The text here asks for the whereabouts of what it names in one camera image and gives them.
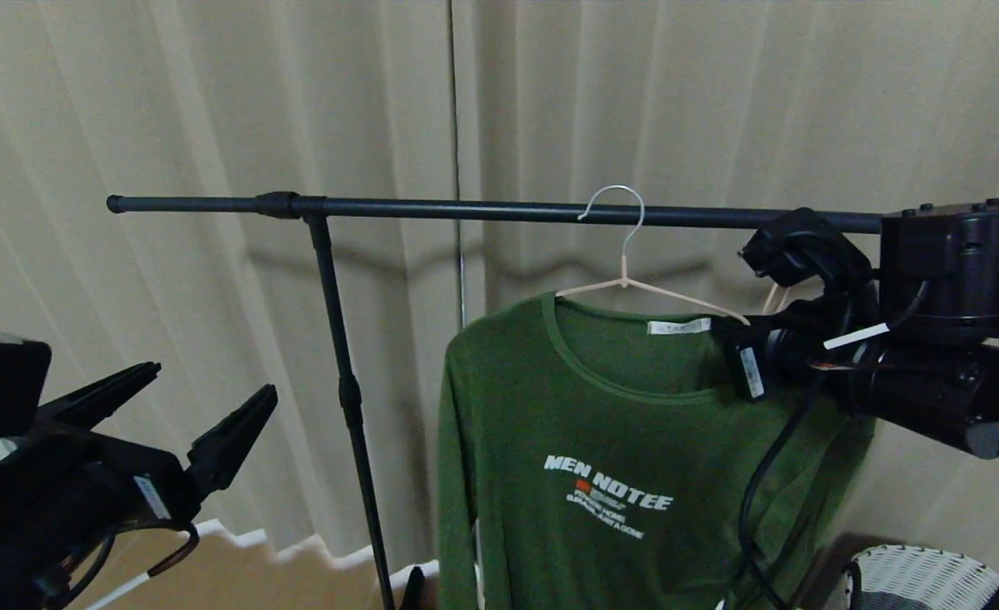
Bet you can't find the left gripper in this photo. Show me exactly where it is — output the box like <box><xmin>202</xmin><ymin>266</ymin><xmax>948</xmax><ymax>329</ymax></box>
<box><xmin>0</xmin><ymin>362</ymin><xmax>280</xmax><ymax>610</ymax></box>

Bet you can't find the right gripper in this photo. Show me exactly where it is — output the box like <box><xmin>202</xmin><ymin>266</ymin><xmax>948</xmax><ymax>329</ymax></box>
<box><xmin>719</xmin><ymin>318</ymin><xmax>999</xmax><ymax>460</ymax></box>

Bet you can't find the green printed shirt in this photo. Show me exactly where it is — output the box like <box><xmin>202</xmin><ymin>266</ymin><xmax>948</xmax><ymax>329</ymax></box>
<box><xmin>436</xmin><ymin>292</ymin><xmax>877</xmax><ymax>610</ymax></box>

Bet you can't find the white laundry basket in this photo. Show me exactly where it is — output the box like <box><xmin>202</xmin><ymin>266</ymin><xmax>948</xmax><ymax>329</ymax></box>
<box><xmin>838</xmin><ymin>545</ymin><xmax>999</xmax><ymax>610</ymax></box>

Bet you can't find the black clothes rack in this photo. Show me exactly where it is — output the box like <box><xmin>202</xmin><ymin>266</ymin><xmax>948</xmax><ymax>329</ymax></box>
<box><xmin>107</xmin><ymin>191</ymin><xmax>999</xmax><ymax>610</ymax></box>

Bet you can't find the beige curtain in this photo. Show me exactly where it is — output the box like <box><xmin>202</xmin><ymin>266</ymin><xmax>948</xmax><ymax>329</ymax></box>
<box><xmin>0</xmin><ymin>0</ymin><xmax>999</xmax><ymax>610</ymax></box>

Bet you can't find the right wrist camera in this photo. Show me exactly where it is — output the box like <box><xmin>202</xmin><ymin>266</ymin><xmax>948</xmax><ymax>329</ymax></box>
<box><xmin>738</xmin><ymin>208</ymin><xmax>879</xmax><ymax>321</ymax></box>

